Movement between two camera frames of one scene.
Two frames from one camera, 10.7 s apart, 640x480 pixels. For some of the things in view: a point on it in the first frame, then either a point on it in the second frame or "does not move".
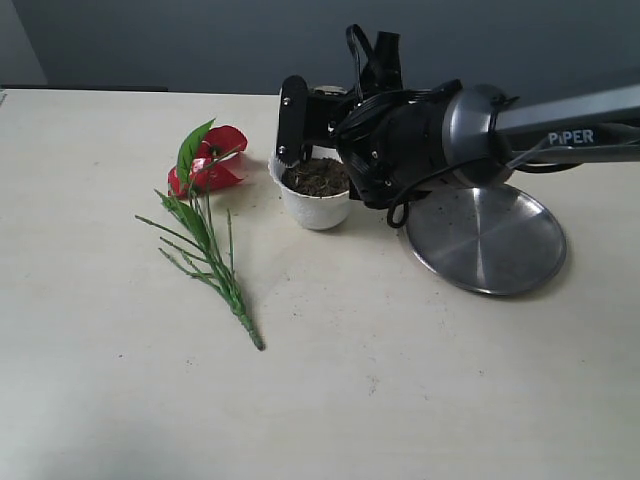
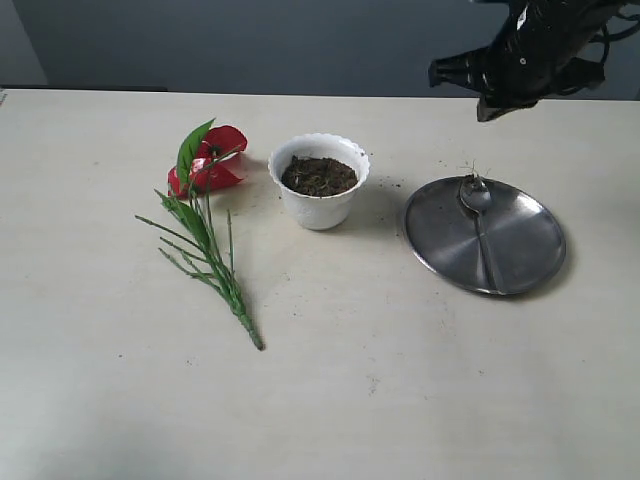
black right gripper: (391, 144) -> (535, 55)
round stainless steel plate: (493, 239) does not move
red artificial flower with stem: (209, 160) does not move
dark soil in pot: (320, 177) does not move
